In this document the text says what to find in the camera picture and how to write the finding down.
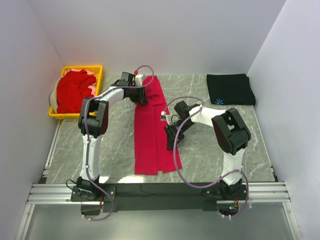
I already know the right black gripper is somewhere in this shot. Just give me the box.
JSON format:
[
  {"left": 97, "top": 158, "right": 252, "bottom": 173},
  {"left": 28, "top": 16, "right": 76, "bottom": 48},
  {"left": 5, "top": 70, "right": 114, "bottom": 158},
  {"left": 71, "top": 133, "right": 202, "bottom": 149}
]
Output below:
[{"left": 164, "top": 119, "right": 194, "bottom": 151}]

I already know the crimson red t shirt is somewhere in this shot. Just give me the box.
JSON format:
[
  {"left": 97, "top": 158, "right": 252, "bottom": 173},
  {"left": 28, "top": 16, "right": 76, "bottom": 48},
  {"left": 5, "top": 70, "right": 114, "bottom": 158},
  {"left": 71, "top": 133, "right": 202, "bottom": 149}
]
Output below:
[{"left": 134, "top": 75, "right": 176, "bottom": 175}]

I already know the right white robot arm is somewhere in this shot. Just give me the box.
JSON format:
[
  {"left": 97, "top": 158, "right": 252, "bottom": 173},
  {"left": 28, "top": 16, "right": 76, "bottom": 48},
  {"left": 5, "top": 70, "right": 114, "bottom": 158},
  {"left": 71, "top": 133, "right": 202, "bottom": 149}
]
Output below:
[{"left": 160, "top": 100, "right": 251, "bottom": 201}]

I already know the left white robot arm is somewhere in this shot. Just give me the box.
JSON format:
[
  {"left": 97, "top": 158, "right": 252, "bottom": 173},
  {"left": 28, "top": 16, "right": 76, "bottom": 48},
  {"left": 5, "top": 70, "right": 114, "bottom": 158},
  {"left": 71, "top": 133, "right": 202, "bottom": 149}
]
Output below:
[{"left": 65, "top": 72, "right": 147, "bottom": 203}]

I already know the yellow plastic basket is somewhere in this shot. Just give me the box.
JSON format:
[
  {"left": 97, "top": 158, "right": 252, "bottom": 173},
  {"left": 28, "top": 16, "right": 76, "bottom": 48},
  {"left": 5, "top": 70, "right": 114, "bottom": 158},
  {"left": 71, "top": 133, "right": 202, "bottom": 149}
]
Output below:
[{"left": 48, "top": 65, "right": 103, "bottom": 120}]

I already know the dark red t shirt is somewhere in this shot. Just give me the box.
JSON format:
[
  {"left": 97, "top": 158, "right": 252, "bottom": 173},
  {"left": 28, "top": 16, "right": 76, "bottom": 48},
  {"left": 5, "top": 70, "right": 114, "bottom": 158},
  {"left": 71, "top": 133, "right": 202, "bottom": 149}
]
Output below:
[{"left": 56, "top": 69, "right": 97, "bottom": 114}]

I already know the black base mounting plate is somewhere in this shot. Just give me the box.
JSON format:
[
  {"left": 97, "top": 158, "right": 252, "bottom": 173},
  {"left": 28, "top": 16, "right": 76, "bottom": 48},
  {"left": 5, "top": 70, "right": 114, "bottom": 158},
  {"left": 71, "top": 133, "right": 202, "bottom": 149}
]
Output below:
[{"left": 70, "top": 181, "right": 248, "bottom": 216}]

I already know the folded black t shirt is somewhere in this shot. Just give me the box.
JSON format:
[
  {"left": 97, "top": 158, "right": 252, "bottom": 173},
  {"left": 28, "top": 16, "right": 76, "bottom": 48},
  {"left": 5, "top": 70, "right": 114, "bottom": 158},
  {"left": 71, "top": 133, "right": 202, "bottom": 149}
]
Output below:
[{"left": 206, "top": 73, "right": 256, "bottom": 106}]

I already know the beige cloth in basket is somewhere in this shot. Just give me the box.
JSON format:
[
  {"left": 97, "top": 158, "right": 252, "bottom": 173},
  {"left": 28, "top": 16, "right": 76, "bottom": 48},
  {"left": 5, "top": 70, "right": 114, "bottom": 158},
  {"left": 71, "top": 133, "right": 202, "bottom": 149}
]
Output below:
[{"left": 49, "top": 76, "right": 63, "bottom": 113}]

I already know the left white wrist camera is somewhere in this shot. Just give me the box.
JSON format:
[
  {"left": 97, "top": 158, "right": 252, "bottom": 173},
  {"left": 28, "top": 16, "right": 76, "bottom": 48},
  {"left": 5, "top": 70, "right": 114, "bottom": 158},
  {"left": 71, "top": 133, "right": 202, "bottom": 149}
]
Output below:
[{"left": 134, "top": 74, "right": 146, "bottom": 87}]

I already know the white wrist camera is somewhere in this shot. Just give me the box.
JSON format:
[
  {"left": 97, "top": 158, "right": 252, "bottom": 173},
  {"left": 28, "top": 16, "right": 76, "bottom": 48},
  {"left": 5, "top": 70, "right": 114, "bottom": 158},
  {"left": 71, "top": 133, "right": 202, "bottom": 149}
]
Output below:
[
  {"left": 134, "top": 74, "right": 146, "bottom": 87},
  {"left": 160, "top": 111, "right": 171, "bottom": 123}
]

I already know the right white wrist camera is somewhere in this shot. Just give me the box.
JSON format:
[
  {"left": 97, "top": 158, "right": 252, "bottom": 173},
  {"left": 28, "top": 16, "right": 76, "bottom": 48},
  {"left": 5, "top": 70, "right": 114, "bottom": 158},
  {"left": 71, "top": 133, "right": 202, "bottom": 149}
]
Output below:
[{"left": 160, "top": 111, "right": 171, "bottom": 123}]

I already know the aluminium frame rail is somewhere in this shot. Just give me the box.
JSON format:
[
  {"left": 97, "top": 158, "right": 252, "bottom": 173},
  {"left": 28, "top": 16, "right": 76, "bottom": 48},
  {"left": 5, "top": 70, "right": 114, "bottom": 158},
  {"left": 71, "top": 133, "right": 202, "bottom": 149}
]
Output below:
[{"left": 26, "top": 182, "right": 291, "bottom": 205}]

